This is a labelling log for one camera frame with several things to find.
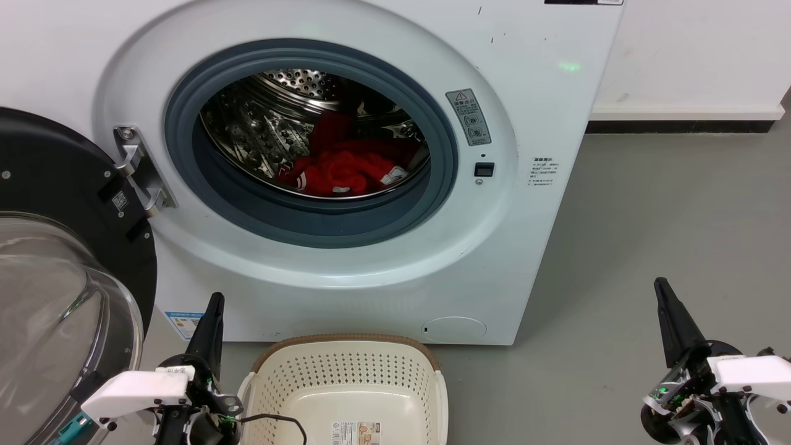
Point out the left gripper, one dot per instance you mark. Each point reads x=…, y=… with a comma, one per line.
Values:
x=207, y=417

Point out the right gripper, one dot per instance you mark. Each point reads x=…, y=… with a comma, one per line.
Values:
x=692, y=414

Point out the red garment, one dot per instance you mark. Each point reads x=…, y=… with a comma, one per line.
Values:
x=346, y=167

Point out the white cloth with red stripes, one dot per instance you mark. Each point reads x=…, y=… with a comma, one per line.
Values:
x=393, y=177

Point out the cream perforated laundry basket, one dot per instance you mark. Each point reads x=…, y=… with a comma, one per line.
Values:
x=346, y=383

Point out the printed paper product label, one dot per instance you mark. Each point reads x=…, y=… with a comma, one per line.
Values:
x=355, y=434

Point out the stainless steel washing machine drum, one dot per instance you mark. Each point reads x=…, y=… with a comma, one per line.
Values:
x=259, y=130

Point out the black washer door with glass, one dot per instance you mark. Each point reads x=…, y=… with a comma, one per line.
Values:
x=55, y=167

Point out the black object with white label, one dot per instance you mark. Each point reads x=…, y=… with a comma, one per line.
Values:
x=584, y=2

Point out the blue-edged energy label sticker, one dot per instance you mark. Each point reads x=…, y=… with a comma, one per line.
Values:
x=183, y=324

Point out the teal plug connector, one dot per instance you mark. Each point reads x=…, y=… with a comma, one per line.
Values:
x=73, y=429

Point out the grey rubber door gasket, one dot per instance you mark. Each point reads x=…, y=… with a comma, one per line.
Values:
x=309, y=224

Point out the QR code sticker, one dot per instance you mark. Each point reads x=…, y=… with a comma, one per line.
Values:
x=119, y=199

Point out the white front-load washing machine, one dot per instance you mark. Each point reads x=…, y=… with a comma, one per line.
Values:
x=525, y=247

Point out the silver door hinge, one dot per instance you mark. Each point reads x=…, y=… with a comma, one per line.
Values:
x=133, y=162

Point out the black baseboard strip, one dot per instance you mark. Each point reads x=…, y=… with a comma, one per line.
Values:
x=680, y=127

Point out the small printed text label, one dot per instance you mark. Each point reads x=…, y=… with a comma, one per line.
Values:
x=544, y=171

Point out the round white filter cover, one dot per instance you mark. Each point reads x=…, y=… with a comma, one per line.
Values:
x=454, y=330

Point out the black door latch socket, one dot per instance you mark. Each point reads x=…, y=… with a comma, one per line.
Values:
x=484, y=169

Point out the grey warning label sticker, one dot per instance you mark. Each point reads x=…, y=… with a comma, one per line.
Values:
x=468, y=117

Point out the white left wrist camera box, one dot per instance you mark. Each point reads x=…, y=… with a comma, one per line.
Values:
x=136, y=392

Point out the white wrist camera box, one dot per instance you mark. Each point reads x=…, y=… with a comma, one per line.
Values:
x=136, y=392
x=757, y=374

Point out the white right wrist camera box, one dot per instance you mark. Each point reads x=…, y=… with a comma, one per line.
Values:
x=757, y=374

